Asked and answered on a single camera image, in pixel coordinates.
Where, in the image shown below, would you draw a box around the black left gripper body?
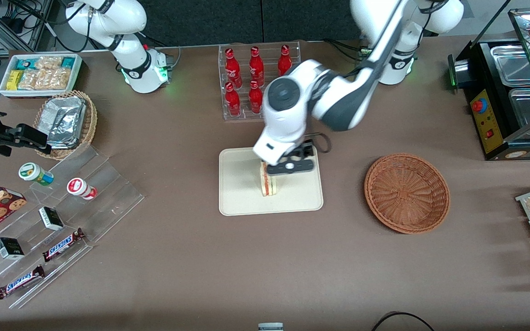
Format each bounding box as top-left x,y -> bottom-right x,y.
288,143 -> 317,161

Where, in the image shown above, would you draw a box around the triangular sandwich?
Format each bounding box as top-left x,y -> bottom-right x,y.
259,161 -> 278,197

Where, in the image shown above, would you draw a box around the tan wicker basket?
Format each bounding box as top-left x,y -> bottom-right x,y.
34,90 -> 98,160

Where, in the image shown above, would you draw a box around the cream rectangular plastic tray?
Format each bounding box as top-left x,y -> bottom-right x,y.
219,143 -> 324,217

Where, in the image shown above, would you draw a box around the round brown wicker basket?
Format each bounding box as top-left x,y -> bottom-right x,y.
364,153 -> 450,234

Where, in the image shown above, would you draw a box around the silver foil packet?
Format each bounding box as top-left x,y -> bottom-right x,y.
43,110 -> 85,149
46,96 -> 86,119

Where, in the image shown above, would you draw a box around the green lid drink cup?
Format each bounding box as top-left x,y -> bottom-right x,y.
18,162 -> 55,186

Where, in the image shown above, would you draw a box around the white rectangular snack bin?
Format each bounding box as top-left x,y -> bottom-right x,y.
0,54 -> 83,99

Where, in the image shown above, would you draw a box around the yellow snack pack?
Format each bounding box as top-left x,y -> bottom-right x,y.
6,70 -> 23,91

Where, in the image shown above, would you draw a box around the clear bag of crackers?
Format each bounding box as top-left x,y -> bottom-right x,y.
35,56 -> 63,71
18,70 -> 40,90
36,68 -> 71,90

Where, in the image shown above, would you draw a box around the red lid drink cup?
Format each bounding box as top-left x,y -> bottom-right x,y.
67,177 -> 98,200

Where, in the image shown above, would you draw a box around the red cola bottle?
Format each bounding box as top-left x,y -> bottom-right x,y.
225,82 -> 242,116
248,80 -> 264,114
249,46 -> 265,87
225,48 -> 242,89
278,45 -> 293,77

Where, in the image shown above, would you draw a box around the small black box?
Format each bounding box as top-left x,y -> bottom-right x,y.
0,237 -> 25,260
39,206 -> 64,231

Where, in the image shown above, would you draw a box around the clear acrylic stepped stand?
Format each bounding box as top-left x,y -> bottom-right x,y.
0,145 -> 145,309

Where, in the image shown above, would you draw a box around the clear acrylic bottle rack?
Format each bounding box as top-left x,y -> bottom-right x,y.
218,41 -> 301,121

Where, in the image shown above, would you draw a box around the brown Snickers bar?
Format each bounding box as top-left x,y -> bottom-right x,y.
0,265 -> 46,300
42,228 -> 86,263

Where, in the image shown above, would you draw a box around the black partition panel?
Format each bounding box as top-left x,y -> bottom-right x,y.
262,0 -> 362,43
137,0 -> 263,47

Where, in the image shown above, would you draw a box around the black hot food display case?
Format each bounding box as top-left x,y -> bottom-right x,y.
448,8 -> 530,161

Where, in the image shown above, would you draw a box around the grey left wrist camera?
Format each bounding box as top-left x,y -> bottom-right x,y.
267,159 -> 316,176

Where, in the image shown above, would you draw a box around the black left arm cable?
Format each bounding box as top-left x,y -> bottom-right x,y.
306,132 -> 332,154

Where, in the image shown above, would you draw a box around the aluminium frame with cables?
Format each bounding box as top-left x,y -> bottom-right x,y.
0,0 -> 70,52

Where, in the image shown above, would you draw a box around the black base cable bundle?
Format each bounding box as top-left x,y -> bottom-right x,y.
324,39 -> 369,63

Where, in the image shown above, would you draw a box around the black floor cable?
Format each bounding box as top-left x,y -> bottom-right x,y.
371,311 -> 436,331

